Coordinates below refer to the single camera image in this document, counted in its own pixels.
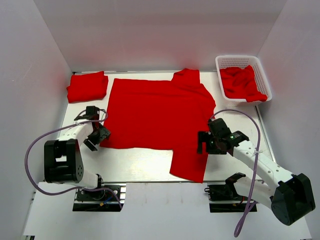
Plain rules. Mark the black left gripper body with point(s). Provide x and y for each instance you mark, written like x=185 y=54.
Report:
x=100 y=134

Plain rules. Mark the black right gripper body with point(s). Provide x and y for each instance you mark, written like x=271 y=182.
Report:
x=203 y=143

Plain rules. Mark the red t-shirt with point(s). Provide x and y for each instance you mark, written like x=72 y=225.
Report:
x=162 y=115
x=87 y=87

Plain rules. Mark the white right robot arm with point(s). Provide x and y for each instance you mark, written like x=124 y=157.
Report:
x=289 y=196

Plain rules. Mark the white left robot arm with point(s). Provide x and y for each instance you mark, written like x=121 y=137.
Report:
x=63 y=163

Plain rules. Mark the red t-shirts in basket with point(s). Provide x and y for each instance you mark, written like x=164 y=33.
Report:
x=240 y=84

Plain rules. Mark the white plastic basket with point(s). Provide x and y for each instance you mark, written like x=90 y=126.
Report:
x=242 y=61

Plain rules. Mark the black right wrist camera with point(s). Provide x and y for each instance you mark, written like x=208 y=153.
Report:
x=218 y=128

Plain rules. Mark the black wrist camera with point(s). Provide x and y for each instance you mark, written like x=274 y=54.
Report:
x=91 y=113
x=218 y=128

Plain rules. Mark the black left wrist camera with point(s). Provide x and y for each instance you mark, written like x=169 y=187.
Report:
x=91 y=113

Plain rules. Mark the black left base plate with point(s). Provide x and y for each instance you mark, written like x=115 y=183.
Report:
x=100 y=201

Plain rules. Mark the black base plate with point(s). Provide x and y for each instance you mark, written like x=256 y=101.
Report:
x=100 y=201
x=223 y=200

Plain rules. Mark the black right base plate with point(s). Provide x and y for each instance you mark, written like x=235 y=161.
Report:
x=223 y=200

